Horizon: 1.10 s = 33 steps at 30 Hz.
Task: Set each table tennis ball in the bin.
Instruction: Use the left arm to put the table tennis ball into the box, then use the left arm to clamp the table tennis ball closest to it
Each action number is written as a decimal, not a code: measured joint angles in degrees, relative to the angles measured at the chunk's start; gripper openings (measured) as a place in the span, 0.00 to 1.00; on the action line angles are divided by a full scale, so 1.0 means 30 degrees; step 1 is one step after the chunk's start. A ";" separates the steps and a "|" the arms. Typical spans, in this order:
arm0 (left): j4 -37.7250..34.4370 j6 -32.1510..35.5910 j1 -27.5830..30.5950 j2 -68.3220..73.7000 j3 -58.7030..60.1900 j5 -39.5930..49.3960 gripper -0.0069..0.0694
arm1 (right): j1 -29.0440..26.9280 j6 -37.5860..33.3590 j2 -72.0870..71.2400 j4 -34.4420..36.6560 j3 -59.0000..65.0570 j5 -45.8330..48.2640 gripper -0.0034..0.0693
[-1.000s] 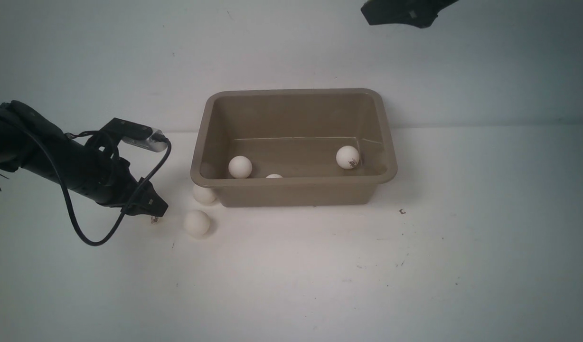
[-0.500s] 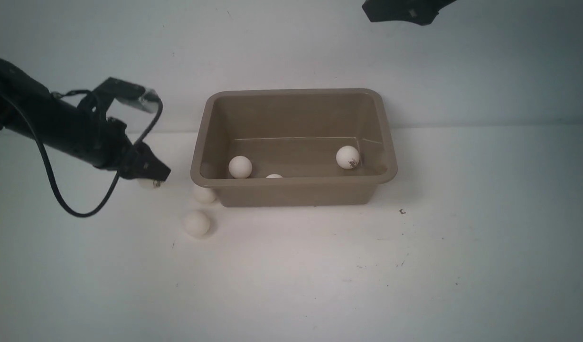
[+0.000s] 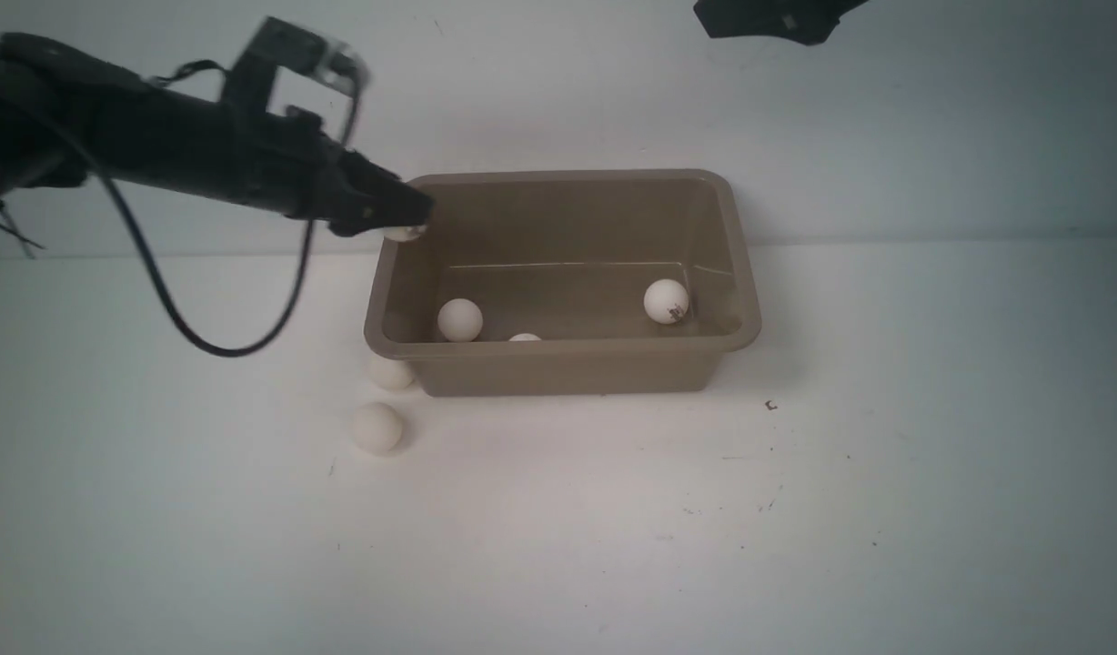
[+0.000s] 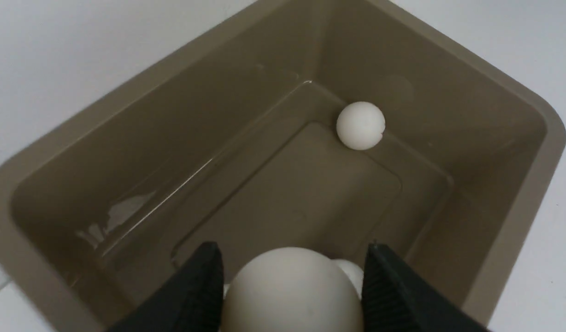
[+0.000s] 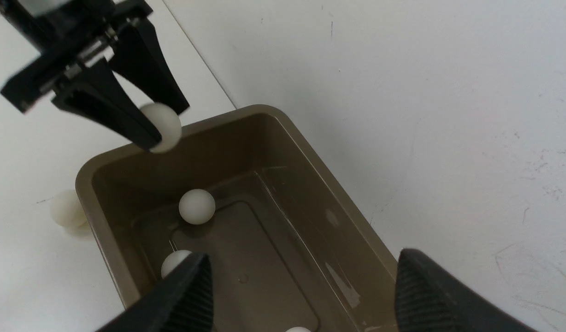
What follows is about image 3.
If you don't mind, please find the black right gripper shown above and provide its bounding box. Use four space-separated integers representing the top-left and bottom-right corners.
693 0 865 46

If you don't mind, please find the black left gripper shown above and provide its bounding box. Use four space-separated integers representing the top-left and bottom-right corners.
222 105 435 239

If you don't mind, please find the white ball with logo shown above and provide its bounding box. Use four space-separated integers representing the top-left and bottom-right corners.
383 225 427 243

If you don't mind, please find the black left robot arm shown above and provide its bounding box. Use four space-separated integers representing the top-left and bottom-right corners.
0 17 435 237

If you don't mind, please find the white ball beside bin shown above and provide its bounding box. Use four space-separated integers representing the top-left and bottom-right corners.
366 354 417 391

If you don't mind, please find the tan plastic bin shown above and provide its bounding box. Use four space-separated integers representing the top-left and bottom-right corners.
363 169 762 398

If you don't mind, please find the black left camera cable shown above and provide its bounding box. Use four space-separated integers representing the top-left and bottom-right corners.
0 56 363 358

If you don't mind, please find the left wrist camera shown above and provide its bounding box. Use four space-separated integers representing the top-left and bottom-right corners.
220 16 370 123

